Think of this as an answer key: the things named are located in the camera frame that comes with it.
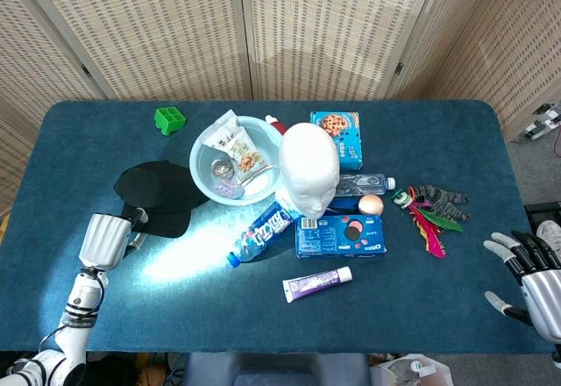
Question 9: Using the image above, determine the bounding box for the white snack packet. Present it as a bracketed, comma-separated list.
[200, 109, 241, 154]

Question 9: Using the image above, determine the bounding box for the beige woven folding screen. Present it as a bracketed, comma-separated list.
[0, 0, 561, 216]

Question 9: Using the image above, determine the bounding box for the purple toothpaste tube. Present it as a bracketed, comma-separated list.
[281, 266, 353, 304]

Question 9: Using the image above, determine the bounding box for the red and white bottle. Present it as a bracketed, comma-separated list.
[264, 115, 288, 137]

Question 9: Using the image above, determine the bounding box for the small purple packet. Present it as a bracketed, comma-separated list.
[213, 182, 245, 199]

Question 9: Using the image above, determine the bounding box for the peach coloured ball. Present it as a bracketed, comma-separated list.
[358, 194, 385, 216]

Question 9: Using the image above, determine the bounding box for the electronics board on floor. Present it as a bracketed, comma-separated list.
[519, 103, 561, 141]

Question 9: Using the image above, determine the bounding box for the small blue packet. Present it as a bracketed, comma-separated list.
[328, 196, 363, 216]

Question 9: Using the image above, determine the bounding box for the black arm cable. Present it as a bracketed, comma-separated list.
[38, 269, 107, 354]

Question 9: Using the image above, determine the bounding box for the blue Oreo cookie box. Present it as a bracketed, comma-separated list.
[295, 213, 387, 259]

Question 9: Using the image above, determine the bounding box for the colourful feather shuttlecock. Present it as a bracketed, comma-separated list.
[392, 186, 464, 259]

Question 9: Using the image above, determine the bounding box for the black box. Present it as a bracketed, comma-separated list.
[524, 201, 561, 229]

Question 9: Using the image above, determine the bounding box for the black baseball cap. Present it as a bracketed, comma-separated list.
[112, 161, 210, 239]

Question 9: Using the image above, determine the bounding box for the blue-labelled drink bottle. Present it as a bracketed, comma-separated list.
[225, 200, 294, 268]

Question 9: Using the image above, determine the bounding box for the green plastic block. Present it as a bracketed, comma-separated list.
[153, 107, 188, 137]

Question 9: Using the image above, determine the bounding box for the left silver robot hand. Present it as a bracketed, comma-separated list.
[77, 207, 150, 271]

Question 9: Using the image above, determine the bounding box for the white foam mannequin head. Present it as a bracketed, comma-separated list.
[278, 121, 341, 220]

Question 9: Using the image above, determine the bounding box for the blue chocolate chip cookie box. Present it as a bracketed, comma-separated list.
[309, 111, 364, 172]

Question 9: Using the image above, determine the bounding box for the clear white-capped water bottle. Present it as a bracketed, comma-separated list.
[335, 174, 396, 197]

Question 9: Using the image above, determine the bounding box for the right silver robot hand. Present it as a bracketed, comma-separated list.
[482, 229, 561, 346]

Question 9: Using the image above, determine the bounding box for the light blue plastic basin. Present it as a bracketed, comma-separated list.
[188, 115, 285, 205]

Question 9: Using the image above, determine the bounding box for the nut snack packet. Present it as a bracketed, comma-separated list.
[226, 126, 275, 185]

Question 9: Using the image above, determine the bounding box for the clear plastic container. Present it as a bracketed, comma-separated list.
[372, 353, 455, 386]

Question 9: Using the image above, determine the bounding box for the blue carpet table cover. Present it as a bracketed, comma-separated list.
[0, 99, 554, 355]

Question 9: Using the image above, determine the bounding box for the grey sneaker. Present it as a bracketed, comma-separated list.
[535, 220, 561, 247]

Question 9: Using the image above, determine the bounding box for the black bag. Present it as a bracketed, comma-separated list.
[82, 350, 141, 386]

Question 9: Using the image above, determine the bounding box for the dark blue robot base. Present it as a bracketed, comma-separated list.
[181, 352, 373, 386]

